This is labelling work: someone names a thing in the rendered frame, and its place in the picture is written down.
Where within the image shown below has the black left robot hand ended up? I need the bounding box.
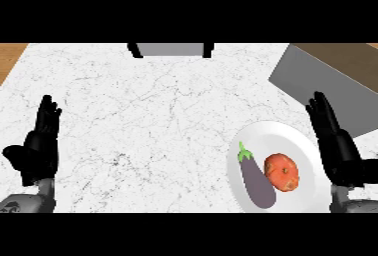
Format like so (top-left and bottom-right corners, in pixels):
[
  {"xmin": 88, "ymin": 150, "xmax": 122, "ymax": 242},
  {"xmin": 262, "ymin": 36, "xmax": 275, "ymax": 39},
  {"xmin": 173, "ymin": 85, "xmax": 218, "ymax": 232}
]
[{"xmin": 2, "ymin": 94, "xmax": 64, "ymax": 188}]

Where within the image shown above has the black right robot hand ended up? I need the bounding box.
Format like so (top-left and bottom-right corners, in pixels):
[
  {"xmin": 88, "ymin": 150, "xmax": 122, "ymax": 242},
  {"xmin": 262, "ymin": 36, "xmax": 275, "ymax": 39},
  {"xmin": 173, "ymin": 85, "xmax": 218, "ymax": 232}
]
[{"xmin": 305, "ymin": 91, "xmax": 378, "ymax": 188}]

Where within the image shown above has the white oval plate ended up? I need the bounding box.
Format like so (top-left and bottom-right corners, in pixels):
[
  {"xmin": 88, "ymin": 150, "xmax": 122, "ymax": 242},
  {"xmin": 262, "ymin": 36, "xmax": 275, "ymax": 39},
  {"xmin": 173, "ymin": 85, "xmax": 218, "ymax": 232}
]
[{"xmin": 227, "ymin": 120, "xmax": 334, "ymax": 214}]

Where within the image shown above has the orange squash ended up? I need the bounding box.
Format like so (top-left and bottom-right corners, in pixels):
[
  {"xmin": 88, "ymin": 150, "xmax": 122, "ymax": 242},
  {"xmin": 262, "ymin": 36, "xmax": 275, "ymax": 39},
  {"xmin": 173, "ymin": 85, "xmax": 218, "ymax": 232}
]
[{"xmin": 263, "ymin": 152, "xmax": 302, "ymax": 193}]

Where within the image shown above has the grey cardboard box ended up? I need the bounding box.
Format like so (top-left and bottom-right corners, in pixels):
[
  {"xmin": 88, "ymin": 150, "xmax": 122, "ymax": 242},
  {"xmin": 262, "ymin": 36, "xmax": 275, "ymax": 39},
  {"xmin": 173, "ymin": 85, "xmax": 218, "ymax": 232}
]
[{"xmin": 268, "ymin": 43, "xmax": 378, "ymax": 138}]

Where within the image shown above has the purple eggplant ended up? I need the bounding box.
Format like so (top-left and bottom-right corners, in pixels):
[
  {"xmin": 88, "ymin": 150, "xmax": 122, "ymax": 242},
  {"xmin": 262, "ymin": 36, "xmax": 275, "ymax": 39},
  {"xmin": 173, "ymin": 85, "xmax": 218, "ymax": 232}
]
[{"xmin": 237, "ymin": 141, "xmax": 278, "ymax": 210}]

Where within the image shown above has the grey appliance with black legs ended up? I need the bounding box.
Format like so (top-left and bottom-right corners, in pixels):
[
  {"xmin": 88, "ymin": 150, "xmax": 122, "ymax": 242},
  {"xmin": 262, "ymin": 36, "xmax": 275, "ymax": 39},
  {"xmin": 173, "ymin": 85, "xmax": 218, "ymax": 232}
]
[{"xmin": 126, "ymin": 43, "xmax": 216, "ymax": 59}]

